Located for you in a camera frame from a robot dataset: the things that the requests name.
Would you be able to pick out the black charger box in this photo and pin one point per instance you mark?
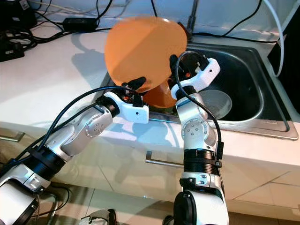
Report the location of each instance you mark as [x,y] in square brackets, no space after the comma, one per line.
[18,14]

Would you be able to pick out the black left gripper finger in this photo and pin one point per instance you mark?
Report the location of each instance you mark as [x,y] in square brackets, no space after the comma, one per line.
[136,83]

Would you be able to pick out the black appliance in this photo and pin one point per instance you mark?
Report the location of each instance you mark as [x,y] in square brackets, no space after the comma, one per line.
[286,70]

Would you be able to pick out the grey metal faucet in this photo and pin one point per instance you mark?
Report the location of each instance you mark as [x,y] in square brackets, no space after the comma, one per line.
[192,18]

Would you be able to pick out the stainless steel sink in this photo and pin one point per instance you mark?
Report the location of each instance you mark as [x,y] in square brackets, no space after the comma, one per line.
[248,65]

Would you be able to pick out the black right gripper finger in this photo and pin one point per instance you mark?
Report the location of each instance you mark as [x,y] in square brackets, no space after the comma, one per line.
[174,65]

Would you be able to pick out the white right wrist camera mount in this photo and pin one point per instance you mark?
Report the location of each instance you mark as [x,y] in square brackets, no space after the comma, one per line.
[204,77]

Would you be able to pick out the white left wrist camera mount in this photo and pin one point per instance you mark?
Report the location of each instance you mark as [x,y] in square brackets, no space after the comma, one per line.
[138,113]

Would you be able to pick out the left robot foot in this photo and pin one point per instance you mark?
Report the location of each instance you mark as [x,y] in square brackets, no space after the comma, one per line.
[98,218]

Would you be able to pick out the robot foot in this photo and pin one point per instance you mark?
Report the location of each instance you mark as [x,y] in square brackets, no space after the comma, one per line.
[168,220]
[98,218]

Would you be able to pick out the white translucent bowl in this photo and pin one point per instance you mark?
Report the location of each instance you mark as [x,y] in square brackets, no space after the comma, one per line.
[215,103]

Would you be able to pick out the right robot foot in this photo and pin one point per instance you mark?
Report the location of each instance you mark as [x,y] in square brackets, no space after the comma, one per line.
[168,220]

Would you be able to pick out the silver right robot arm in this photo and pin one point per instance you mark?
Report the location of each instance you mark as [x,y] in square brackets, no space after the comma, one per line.
[199,136]

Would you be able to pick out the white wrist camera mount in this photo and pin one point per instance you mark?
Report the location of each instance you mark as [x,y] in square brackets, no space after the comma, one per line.
[138,113]
[204,77]

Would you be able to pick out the black power adapter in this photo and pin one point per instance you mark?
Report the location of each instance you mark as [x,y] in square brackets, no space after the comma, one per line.
[81,25]

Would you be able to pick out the orange plastic bowl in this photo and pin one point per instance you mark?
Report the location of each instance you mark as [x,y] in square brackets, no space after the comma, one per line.
[159,96]

